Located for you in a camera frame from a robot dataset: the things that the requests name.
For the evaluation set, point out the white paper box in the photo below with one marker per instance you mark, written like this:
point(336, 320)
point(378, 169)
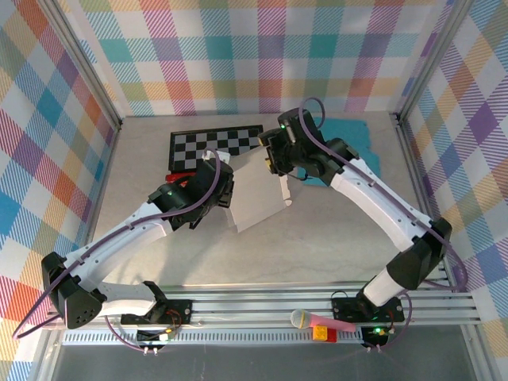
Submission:
point(254, 190)

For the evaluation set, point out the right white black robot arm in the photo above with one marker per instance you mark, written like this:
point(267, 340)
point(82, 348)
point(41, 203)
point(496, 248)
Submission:
point(377, 198)

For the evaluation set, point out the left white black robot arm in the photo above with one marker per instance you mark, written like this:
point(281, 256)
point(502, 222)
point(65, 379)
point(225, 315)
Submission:
point(119, 242)

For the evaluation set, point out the black grey checkerboard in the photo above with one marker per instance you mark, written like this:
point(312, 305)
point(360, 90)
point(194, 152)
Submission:
point(198, 147)

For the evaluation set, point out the left small circuit board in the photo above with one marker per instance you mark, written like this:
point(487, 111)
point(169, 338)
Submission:
point(151, 336)

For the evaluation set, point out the small circuit board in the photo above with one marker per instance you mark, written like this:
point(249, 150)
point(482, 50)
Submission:
point(375, 335)
point(151, 336)

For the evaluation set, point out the pink toy microphone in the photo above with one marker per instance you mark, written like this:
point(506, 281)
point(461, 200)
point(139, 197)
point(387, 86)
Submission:
point(301, 318)

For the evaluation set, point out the yellow toy brick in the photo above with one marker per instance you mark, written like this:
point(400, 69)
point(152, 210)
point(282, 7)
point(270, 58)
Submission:
point(320, 332)

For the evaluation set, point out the small red toy brick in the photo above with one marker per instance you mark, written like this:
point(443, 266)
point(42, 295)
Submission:
point(332, 336)

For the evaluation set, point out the right small circuit board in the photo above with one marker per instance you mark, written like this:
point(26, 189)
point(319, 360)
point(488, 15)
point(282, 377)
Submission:
point(375, 335)

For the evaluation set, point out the aluminium side rail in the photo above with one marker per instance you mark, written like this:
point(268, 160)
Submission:
point(414, 166)

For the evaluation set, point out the aluminium frame rail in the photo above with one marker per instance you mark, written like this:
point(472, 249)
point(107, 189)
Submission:
point(258, 301)

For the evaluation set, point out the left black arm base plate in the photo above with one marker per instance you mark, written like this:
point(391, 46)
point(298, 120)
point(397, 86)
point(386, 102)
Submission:
point(178, 309)

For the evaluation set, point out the right aluminium upright post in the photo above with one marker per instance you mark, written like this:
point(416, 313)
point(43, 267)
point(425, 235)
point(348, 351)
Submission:
point(430, 59)

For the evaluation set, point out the aluminium upright post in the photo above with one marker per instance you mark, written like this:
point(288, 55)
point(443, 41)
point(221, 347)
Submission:
point(81, 59)
point(430, 59)

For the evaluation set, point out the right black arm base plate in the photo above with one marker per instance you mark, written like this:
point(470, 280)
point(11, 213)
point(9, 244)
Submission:
point(345, 307)

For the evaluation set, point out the left aluminium upright post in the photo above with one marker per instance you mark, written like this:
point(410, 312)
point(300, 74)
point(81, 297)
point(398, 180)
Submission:
point(81, 59)

